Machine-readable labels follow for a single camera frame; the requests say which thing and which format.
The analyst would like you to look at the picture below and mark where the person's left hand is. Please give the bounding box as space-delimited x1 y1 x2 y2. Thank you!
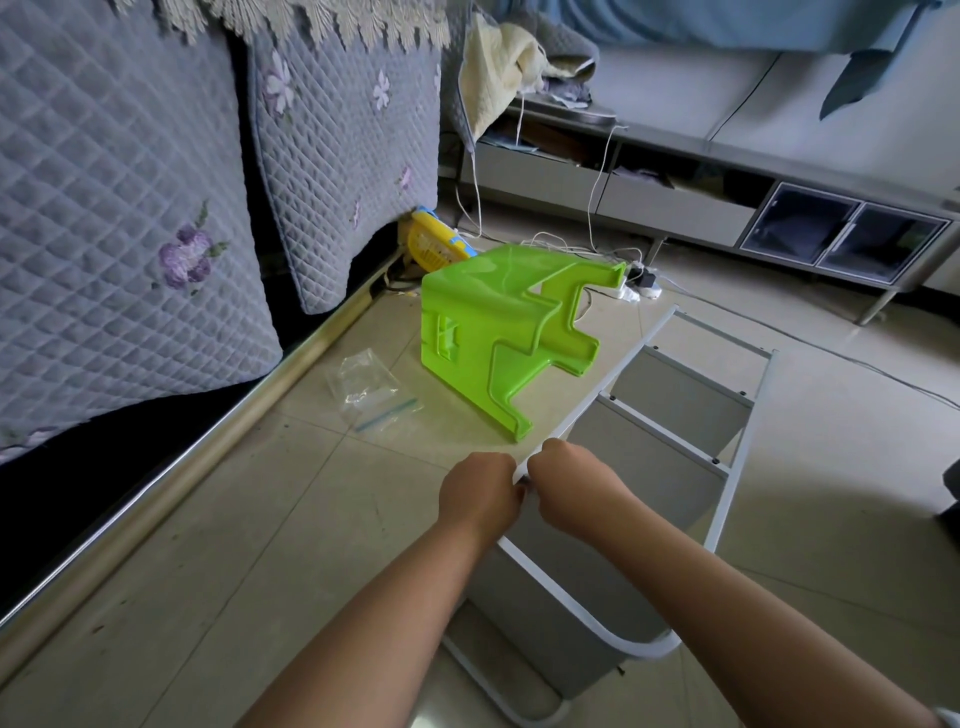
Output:
438 450 524 545

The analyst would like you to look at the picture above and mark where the person's right hand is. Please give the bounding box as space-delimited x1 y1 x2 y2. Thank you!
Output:
525 438 639 545

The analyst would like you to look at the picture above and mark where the white wooden board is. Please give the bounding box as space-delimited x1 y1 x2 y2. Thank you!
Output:
562 394 729 527
465 517 677 699
612 348 755 459

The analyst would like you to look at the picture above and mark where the clear plastic screw bag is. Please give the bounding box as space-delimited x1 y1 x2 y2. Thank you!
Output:
327 348 425 434

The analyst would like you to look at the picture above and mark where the white metal frame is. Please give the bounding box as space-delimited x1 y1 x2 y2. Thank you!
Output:
510 307 777 662
442 630 572 728

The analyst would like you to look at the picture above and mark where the person's right forearm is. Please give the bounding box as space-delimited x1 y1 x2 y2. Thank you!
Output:
592 502 939 728

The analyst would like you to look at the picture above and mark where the person's left forearm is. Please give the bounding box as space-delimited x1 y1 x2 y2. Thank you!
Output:
240 517 497 728

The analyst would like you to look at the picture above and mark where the green plastic stool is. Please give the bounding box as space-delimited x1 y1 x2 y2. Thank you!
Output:
418 244 632 441

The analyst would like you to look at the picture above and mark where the white power strip with plugs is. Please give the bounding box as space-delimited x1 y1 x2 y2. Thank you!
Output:
622 258 665 297

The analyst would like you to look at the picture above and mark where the yellow plastic basket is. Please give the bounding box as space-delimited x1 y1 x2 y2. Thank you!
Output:
402 207 482 275

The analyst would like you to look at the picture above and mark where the grey marble TV cabinet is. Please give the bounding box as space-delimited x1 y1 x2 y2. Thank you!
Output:
457 90 960 324

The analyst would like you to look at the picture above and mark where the pile of pale cloth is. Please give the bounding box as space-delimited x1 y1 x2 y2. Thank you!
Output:
454 12 599 144

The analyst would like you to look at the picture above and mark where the grey textured furniture cover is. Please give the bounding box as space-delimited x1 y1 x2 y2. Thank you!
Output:
0 0 452 459

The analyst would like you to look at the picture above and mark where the blue cloth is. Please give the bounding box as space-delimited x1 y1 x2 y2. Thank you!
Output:
510 0 947 119

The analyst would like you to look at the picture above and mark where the tangle of white cables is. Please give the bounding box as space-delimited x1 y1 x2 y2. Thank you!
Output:
457 105 662 302

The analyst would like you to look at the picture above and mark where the long dark cable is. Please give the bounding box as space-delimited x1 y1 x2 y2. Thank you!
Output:
660 285 960 410

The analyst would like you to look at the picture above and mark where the chrome metal base rail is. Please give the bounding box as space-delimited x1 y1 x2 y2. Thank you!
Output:
0 255 407 677

